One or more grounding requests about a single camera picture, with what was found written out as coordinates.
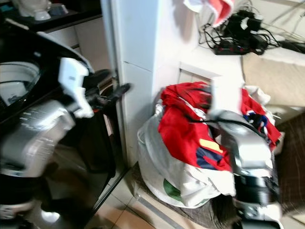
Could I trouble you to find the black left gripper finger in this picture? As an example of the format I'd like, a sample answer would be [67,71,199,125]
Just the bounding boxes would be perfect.
[111,83,132,99]
[94,95,121,109]

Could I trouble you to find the black top-load washing machine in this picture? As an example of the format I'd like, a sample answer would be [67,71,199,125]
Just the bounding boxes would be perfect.
[0,21,117,229]

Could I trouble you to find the white kitchen cabinet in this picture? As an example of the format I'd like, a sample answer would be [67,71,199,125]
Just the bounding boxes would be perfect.
[71,17,113,72]

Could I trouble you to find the red garment with yellow stripe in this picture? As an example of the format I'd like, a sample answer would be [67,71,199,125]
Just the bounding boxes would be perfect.
[157,82,282,171]

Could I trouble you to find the black power strip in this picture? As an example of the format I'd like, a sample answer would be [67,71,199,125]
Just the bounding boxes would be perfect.
[213,40,267,56]

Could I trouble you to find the black kitchen countertop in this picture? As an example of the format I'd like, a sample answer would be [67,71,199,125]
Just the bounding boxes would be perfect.
[0,9,103,33]

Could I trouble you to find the beige cushion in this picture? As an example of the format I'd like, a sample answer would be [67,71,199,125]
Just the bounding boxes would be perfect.
[241,48,305,122]

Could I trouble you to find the white laundry bag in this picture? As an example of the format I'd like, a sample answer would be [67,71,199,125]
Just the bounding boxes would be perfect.
[136,105,236,209]

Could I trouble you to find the small bluish bowl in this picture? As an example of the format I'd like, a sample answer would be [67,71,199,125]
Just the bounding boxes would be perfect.
[49,3,70,17]

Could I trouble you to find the red and white cloth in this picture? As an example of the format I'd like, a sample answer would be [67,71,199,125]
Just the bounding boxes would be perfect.
[183,0,236,27]

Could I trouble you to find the white ceramic container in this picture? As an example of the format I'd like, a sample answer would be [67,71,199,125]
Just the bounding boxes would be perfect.
[11,0,53,21]

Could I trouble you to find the brown woven rug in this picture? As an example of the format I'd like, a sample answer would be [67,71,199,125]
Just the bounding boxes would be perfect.
[274,112,305,215]

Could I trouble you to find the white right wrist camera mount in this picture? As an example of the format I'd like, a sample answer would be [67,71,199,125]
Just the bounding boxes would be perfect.
[209,76,244,120]

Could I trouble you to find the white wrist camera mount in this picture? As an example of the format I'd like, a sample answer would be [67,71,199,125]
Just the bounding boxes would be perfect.
[209,76,244,120]
[58,57,95,119]

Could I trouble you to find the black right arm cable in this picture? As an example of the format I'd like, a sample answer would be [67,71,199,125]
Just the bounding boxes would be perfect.
[186,114,267,139]

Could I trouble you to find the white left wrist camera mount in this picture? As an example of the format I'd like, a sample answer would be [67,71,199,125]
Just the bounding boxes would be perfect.
[58,57,95,119]

